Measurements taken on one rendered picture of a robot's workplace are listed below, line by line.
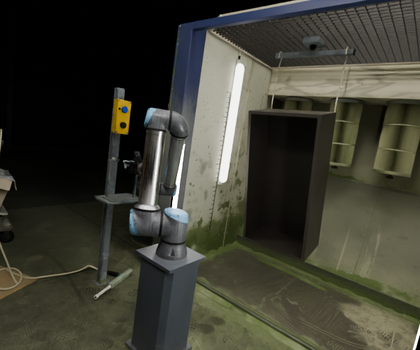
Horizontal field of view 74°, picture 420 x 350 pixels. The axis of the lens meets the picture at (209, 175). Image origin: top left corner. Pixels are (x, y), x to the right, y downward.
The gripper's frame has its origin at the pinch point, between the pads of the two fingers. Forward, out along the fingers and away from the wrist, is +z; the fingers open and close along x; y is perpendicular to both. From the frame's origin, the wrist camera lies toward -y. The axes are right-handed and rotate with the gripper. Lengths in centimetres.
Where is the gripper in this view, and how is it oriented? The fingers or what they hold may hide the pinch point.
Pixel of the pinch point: (126, 160)
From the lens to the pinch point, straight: 224.8
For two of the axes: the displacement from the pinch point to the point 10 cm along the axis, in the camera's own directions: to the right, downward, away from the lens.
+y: -1.4, 9.8, 1.4
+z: -7.6, -2.0, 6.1
